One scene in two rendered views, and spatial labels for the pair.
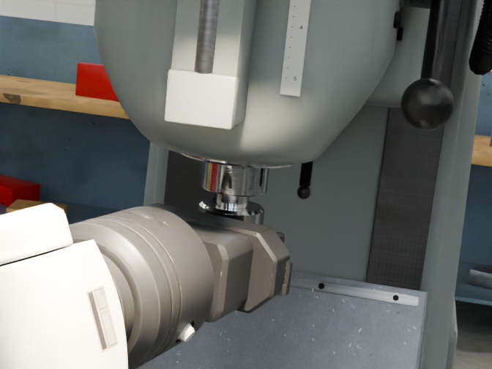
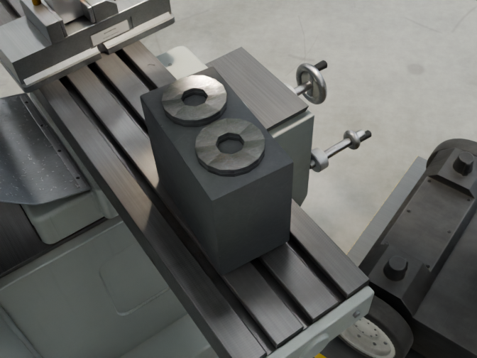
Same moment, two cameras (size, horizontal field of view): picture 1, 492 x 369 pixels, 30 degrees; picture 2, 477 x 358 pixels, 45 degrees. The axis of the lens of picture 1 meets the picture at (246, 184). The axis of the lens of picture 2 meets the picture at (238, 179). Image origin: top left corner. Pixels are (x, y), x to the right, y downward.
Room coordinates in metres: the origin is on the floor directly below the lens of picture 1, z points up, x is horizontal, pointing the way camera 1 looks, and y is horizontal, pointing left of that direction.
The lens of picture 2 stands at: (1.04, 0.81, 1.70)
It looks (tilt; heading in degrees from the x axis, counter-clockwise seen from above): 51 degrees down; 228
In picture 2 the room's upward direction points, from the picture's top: 4 degrees counter-clockwise
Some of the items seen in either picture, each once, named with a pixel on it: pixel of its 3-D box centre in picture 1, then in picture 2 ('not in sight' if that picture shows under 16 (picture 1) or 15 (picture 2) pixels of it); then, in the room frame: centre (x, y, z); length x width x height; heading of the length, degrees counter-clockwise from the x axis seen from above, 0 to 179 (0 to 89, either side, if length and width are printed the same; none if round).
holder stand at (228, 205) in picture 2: not in sight; (216, 167); (0.70, 0.39, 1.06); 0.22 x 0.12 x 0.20; 75
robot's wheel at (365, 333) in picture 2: not in sight; (366, 325); (0.49, 0.59, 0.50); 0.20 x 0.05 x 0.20; 98
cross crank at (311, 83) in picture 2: not in sight; (300, 89); (0.15, 0.10, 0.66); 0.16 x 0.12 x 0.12; 170
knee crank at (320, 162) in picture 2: not in sight; (340, 146); (0.14, 0.24, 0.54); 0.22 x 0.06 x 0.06; 170
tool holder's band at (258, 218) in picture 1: (231, 211); not in sight; (0.64, 0.01, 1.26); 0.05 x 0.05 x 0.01
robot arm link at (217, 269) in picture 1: (165, 274); not in sight; (0.56, 0.04, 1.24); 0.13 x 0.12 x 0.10; 67
